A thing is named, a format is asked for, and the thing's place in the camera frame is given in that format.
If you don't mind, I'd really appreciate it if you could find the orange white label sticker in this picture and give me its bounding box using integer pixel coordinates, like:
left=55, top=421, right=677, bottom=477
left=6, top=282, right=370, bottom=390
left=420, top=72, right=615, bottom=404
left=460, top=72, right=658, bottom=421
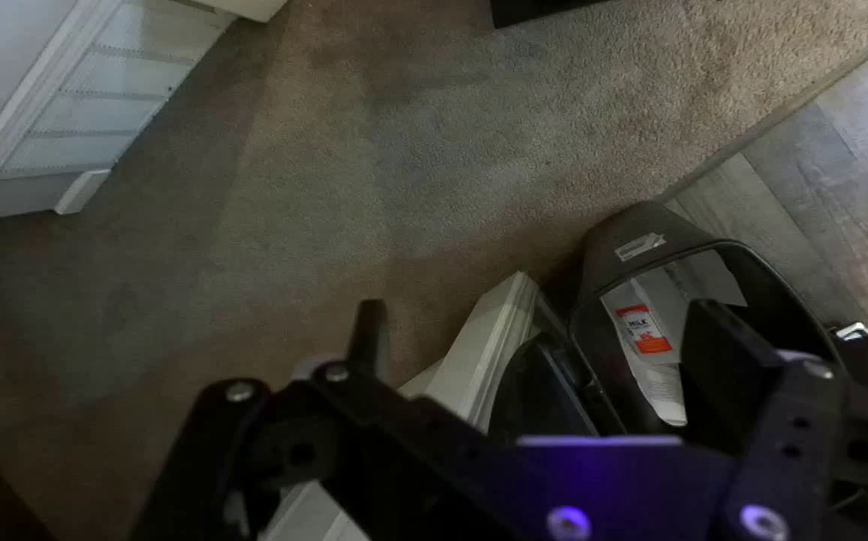
left=609, top=299, right=680, bottom=361

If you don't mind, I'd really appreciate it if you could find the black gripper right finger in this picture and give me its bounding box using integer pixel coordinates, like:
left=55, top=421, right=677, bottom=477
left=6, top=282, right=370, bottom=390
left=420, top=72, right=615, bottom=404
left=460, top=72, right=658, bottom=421
left=680, top=299, right=850, bottom=541

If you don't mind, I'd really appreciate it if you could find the white panelled closet door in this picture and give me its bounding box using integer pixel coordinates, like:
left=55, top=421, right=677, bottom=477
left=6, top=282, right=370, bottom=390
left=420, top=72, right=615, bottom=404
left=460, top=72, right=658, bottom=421
left=0, top=0, right=291, bottom=228

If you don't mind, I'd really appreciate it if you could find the black trash bin closed lid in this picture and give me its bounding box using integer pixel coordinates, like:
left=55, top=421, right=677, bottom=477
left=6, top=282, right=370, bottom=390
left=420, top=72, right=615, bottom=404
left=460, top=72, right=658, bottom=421
left=485, top=333, right=600, bottom=443

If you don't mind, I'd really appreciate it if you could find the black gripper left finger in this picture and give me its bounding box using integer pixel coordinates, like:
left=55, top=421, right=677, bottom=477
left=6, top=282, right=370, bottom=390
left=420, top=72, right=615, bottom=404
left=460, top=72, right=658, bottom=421
left=130, top=294, right=427, bottom=541

